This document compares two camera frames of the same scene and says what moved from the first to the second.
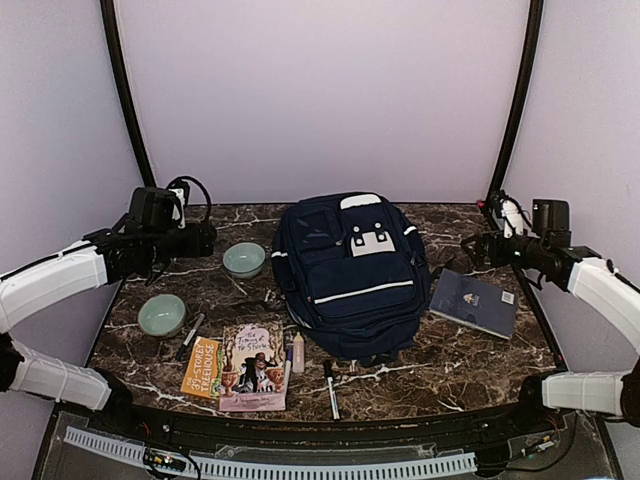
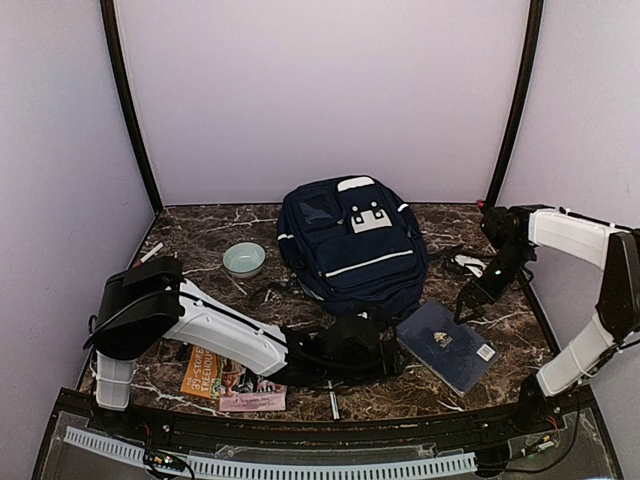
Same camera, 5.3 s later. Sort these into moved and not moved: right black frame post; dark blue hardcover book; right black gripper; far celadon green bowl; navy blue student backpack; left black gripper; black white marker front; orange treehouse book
Moved: right black gripper; navy blue student backpack; left black gripper; dark blue hardcover book
Not moved: orange treehouse book; far celadon green bowl; black white marker front; right black frame post
